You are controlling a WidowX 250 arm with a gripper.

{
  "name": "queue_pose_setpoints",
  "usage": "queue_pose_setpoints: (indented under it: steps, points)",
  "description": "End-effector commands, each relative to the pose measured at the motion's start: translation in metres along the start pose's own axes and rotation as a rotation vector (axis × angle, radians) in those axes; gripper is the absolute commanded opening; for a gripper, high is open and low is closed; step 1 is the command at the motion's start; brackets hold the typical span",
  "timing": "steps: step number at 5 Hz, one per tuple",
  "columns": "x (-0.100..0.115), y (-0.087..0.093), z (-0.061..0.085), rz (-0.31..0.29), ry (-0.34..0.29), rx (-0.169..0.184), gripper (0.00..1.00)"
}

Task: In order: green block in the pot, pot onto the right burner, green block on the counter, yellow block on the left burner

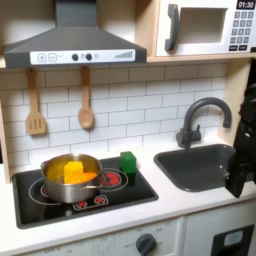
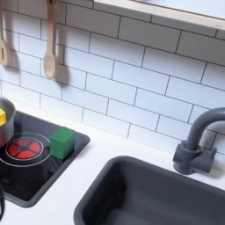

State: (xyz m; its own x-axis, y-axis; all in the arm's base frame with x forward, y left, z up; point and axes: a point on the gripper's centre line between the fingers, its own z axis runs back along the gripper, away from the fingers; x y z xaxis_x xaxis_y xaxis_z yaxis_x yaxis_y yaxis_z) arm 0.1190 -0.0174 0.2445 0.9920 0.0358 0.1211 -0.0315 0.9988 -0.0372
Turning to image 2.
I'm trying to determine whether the slotted wooden spatula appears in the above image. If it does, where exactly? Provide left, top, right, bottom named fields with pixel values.
left=0, top=0, right=9, bottom=67

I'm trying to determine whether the dark grey tap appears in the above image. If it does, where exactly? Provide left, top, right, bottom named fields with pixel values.
left=172, top=106, right=225, bottom=176

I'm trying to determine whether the dark grey sink basin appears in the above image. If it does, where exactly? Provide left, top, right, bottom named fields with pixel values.
left=73, top=155, right=225, bottom=225

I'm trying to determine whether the yellow toy block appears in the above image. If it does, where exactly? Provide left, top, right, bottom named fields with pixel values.
left=0, top=108, right=7, bottom=127

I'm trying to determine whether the white shelf with wooden edge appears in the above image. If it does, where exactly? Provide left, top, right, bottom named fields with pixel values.
left=92, top=0, right=225, bottom=32

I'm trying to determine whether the red stove burner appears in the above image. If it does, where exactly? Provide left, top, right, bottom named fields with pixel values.
left=6, top=137, right=43, bottom=160

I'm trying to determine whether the steel pot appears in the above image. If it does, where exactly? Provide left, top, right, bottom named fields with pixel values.
left=0, top=97, right=17, bottom=149

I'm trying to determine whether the wooden spoon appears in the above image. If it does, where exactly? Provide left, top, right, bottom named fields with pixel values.
left=42, top=0, right=59, bottom=81

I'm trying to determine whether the black stove top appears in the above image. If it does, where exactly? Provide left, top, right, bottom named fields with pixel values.
left=0, top=110, right=91, bottom=209

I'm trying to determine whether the green toy block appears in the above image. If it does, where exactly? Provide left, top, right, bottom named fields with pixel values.
left=48, top=126, right=76, bottom=161

